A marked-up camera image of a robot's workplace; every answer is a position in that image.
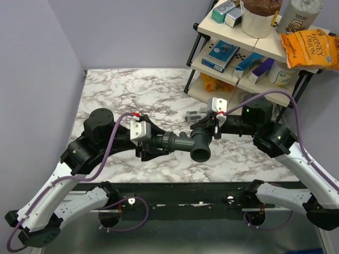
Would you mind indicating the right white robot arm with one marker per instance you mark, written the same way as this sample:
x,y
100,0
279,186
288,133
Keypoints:
x,y
319,201

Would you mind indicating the aluminium frame rail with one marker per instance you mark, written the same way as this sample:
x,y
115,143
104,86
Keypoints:
x,y
98,199

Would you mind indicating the grey cylindrical canister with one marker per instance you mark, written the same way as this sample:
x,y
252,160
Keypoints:
x,y
299,15

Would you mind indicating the orange honey dijon chip bag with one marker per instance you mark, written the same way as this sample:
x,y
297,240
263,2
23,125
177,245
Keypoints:
x,y
311,49

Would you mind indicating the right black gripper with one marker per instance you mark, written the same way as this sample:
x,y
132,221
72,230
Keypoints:
x,y
208,123

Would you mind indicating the silver small box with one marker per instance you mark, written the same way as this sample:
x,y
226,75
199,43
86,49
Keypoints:
x,y
233,17

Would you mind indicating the grey T pipe fitting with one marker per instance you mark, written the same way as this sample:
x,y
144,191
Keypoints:
x,y
197,144

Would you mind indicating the blue product box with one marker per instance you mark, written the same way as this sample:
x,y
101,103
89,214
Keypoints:
x,y
219,56

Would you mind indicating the blue white carton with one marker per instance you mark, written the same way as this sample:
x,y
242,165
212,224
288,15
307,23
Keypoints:
x,y
246,64

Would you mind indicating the purple white carton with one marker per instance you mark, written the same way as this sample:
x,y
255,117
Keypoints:
x,y
260,71

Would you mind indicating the orange snack bag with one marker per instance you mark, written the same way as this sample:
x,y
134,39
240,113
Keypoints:
x,y
212,84

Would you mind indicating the cream tiered shelf rack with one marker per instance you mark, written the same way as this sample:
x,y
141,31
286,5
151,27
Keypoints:
x,y
269,47

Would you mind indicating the teal green box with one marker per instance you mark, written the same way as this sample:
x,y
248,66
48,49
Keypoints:
x,y
220,11

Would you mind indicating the white tub brown lid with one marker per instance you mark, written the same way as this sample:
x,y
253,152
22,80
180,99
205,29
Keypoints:
x,y
257,16

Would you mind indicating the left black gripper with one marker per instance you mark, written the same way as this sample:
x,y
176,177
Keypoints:
x,y
148,153

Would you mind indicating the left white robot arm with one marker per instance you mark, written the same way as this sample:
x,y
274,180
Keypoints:
x,y
40,221

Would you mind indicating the white round container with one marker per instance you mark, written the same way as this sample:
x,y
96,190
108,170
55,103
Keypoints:
x,y
280,74

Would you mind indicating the clear plastic pipe fitting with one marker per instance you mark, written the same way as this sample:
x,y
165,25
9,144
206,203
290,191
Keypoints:
x,y
193,116

